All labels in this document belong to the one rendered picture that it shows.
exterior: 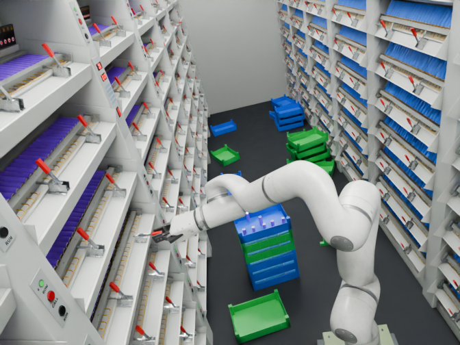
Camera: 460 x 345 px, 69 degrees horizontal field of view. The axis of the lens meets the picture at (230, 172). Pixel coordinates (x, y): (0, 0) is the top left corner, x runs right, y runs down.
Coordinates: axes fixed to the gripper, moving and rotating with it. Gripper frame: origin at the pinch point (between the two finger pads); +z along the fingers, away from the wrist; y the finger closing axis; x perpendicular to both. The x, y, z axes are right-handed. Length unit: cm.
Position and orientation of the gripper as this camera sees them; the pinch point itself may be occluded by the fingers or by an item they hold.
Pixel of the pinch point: (159, 234)
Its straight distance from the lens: 123.4
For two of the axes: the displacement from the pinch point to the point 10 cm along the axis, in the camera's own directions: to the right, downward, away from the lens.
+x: -3.8, -7.9, -4.9
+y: -0.6, -5.0, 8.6
